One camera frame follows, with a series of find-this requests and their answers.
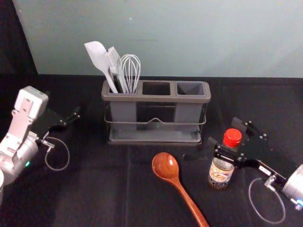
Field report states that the right gripper thin cable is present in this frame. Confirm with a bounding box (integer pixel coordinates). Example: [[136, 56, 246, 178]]
[[248, 175, 286, 225]]

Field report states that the grey wire whisk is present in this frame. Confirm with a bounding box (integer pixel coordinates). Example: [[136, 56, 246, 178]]
[[121, 54, 142, 95]]

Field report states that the grey metal grater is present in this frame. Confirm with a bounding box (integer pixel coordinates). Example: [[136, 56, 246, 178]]
[[106, 46, 128, 94]]

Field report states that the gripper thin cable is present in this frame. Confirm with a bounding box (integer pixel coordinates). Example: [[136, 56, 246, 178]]
[[248, 175, 286, 225], [41, 137, 71, 171]]

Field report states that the sauce bottle with red cap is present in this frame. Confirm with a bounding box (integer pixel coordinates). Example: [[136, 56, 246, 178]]
[[207, 128, 243, 191]]

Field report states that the grey utensil holder with wire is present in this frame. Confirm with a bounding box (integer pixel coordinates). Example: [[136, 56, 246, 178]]
[[101, 79, 212, 146]]

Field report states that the brown wooden spoon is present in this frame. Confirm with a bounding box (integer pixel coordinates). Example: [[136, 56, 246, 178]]
[[151, 152, 210, 227]]

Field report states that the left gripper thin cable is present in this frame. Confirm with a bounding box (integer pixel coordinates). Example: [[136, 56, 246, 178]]
[[41, 137, 71, 171]]

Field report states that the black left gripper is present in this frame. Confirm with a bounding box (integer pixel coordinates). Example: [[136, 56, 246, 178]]
[[32, 106, 81, 141]]

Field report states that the dark side panel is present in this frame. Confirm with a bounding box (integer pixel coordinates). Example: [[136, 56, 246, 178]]
[[0, 0, 39, 76]]

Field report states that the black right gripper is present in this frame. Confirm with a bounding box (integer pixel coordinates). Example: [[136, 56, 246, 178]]
[[208, 117, 297, 190]]

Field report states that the black table cloth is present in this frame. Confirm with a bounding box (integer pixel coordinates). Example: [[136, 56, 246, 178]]
[[0, 74, 303, 227]]

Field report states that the grey silicone spatula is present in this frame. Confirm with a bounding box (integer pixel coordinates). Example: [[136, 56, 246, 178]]
[[84, 41, 119, 94]]

